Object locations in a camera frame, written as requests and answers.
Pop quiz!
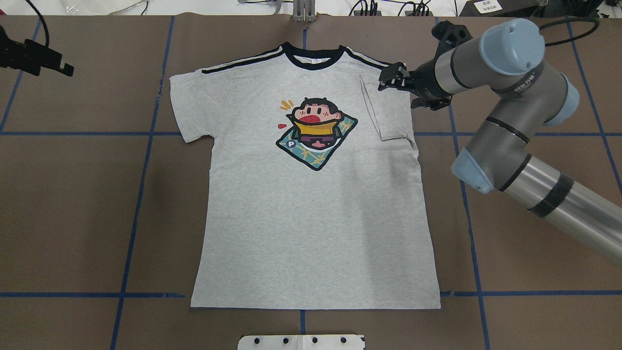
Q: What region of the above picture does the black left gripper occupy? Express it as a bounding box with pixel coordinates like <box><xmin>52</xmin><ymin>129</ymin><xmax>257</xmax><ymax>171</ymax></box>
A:
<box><xmin>0</xmin><ymin>26</ymin><xmax>75</xmax><ymax>77</ymax></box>

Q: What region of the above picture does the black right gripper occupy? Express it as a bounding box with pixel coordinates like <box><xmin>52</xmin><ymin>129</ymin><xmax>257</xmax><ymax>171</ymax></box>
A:
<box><xmin>378</xmin><ymin>61</ymin><xmax>452</xmax><ymax>111</ymax></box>

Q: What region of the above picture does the grey cartoon print t-shirt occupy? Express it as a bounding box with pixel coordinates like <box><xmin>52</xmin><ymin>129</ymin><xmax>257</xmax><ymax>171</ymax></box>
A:
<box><xmin>170</xmin><ymin>42</ymin><xmax>441</xmax><ymax>310</ymax></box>

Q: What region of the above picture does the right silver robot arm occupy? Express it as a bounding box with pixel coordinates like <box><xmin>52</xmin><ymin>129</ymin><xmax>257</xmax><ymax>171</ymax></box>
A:
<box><xmin>378</xmin><ymin>18</ymin><xmax>622</xmax><ymax>265</ymax></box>

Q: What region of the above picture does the white mounting plate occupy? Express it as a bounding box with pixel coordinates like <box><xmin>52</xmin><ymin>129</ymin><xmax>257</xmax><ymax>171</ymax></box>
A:
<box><xmin>237</xmin><ymin>334</ymin><xmax>366</xmax><ymax>350</ymax></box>

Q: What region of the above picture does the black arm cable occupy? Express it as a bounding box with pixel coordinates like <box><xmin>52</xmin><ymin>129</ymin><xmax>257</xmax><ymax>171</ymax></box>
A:
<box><xmin>25</xmin><ymin>0</ymin><xmax>51</xmax><ymax>49</ymax></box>

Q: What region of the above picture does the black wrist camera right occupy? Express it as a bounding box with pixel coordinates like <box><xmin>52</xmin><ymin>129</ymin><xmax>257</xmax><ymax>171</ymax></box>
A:
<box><xmin>431</xmin><ymin>20</ymin><xmax>473</xmax><ymax>52</ymax></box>

